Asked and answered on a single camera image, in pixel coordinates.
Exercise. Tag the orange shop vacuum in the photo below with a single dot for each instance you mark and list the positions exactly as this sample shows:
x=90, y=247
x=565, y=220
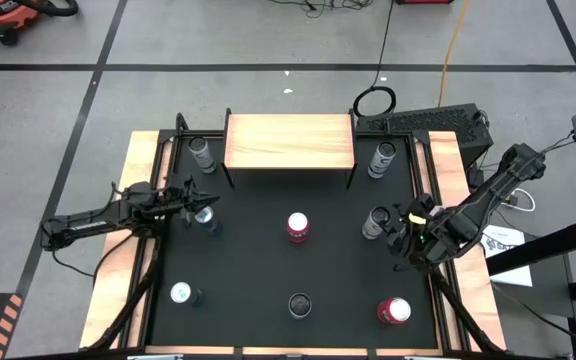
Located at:
x=3, y=17

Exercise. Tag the black table mat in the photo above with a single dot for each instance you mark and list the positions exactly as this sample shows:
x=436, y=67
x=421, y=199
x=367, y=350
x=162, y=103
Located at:
x=268, y=270

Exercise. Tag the red soda can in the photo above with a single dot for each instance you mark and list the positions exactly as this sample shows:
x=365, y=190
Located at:
x=297, y=225
x=395, y=310

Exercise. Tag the yellow tape tag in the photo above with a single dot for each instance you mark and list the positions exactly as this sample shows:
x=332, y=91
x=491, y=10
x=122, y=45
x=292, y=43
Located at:
x=416, y=218

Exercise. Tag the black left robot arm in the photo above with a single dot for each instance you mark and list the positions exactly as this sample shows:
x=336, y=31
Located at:
x=88, y=223

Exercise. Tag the white printed paper sheet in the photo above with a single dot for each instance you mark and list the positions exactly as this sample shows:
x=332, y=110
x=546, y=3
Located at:
x=515, y=276

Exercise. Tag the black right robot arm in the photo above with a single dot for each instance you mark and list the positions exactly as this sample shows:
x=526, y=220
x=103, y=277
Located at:
x=493, y=195

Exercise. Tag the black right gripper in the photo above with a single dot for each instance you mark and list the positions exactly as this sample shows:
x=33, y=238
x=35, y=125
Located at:
x=423, y=235

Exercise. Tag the silver can orange print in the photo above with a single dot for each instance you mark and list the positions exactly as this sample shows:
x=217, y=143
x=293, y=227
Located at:
x=374, y=225
x=202, y=155

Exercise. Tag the silver can blue print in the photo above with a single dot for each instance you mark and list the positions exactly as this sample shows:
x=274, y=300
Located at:
x=299, y=305
x=380, y=160

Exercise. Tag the blue slim can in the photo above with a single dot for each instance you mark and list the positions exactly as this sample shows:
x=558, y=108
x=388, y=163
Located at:
x=180, y=292
x=204, y=215

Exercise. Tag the wooden shelf with black legs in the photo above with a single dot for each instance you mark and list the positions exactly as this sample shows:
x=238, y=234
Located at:
x=288, y=142

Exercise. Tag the black beam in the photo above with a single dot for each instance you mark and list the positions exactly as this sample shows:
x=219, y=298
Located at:
x=543, y=247

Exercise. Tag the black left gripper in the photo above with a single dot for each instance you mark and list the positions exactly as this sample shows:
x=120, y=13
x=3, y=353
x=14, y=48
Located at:
x=173, y=200

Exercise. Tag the red box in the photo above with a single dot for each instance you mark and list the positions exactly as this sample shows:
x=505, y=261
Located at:
x=423, y=2

